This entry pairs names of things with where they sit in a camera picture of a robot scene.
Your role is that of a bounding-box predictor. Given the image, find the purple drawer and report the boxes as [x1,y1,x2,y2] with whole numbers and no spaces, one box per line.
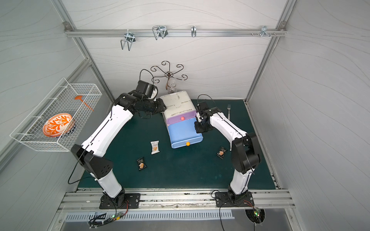
[163,111,196,125]

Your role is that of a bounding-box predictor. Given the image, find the blue drawer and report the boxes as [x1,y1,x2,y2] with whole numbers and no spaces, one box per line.
[167,118,203,149]

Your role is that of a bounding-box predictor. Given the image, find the black cookie packet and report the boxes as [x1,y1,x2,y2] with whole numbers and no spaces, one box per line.
[136,157,146,170]
[217,147,227,159]

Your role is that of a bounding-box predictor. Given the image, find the white cookie packet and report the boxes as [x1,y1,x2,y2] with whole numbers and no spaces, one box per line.
[150,141,160,155]

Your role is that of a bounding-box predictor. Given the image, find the white drawer cabinet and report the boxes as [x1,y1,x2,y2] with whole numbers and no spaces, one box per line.
[160,90,196,115]

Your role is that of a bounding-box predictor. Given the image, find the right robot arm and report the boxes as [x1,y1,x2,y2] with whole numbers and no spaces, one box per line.
[195,102,261,199]

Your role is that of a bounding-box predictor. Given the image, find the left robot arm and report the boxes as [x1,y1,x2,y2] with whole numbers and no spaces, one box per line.
[71,90,167,199]

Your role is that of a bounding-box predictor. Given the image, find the metal fork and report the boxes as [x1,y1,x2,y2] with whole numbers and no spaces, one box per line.
[227,105,231,120]

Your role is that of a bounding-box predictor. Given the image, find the metal hook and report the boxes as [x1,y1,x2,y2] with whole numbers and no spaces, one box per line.
[251,26,276,38]
[191,26,197,38]
[120,30,136,51]
[152,26,168,40]

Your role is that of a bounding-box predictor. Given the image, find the orange spatula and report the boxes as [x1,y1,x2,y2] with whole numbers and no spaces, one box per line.
[74,95,93,111]

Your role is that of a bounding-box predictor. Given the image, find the orange patterned plate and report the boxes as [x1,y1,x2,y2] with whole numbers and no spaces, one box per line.
[42,113,75,138]

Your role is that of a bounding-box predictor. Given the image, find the white vent strip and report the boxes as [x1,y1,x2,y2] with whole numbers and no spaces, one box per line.
[64,209,235,222]

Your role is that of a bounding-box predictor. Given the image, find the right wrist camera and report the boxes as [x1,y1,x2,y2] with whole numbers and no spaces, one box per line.
[196,101,210,119]

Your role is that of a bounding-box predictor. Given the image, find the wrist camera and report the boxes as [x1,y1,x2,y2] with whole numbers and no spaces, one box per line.
[135,80,158,100]
[196,101,210,119]

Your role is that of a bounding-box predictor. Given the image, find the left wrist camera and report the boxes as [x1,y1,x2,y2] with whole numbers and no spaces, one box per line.
[135,80,158,100]

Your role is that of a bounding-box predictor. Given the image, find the brown wire mug tree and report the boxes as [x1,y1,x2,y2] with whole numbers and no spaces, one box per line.
[150,61,188,90]

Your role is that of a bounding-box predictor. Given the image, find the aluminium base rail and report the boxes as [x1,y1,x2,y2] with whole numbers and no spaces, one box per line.
[57,188,295,212]

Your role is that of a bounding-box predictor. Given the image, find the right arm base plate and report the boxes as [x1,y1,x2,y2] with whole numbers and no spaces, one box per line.
[215,191,254,208]

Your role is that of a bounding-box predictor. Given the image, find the white wire basket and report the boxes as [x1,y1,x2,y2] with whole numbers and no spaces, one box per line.
[10,79,102,152]

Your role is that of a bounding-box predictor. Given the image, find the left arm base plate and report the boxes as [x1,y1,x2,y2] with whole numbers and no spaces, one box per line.
[99,193,141,209]

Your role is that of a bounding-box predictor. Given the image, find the aluminium top rail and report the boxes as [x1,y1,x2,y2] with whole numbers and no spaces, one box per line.
[65,28,288,38]

